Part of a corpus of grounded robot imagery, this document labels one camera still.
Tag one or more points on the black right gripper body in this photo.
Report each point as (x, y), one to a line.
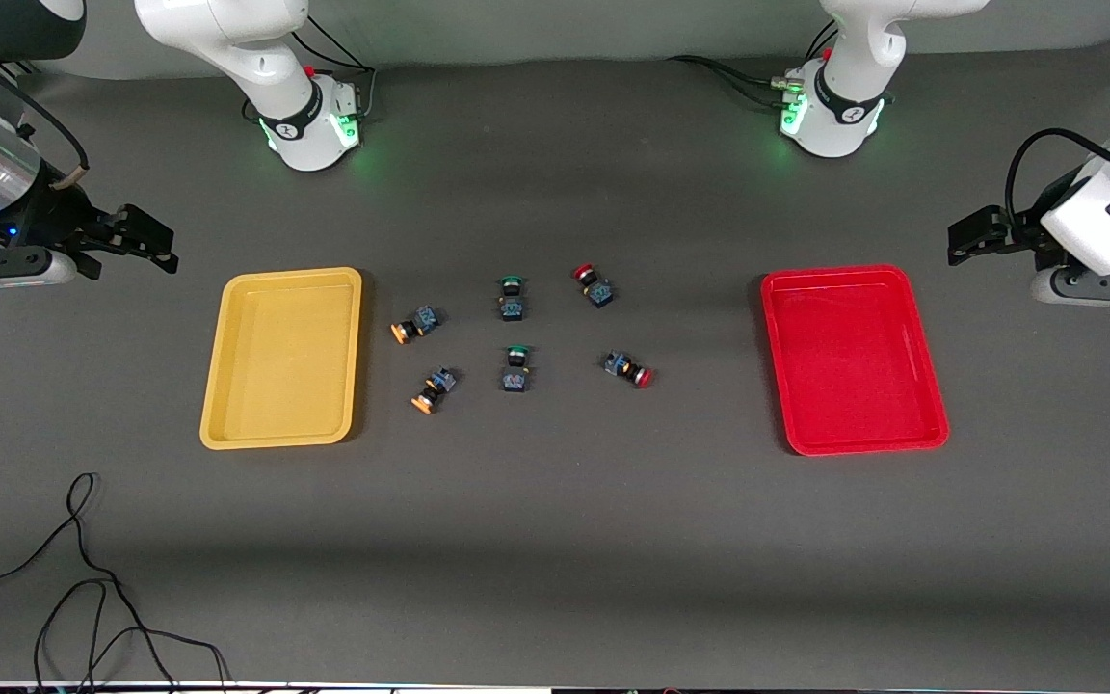
(56, 218)

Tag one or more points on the orange push button switch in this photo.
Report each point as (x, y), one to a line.
(417, 323)
(435, 388)

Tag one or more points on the red push button switch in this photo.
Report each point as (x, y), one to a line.
(624, 367)
(594, 287)

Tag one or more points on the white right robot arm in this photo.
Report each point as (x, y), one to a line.
(256, 58)

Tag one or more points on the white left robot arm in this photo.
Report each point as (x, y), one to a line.
(854, 106)

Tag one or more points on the red plastic tray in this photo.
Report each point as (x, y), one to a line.
(854, 361)

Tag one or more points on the yellow plastic tray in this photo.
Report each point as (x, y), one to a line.
(280, 361)

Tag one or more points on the dark grey table mat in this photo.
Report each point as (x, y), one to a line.
(555, 540)

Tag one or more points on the green push button switch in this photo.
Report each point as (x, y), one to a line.
(513, 304)
(515, 371)

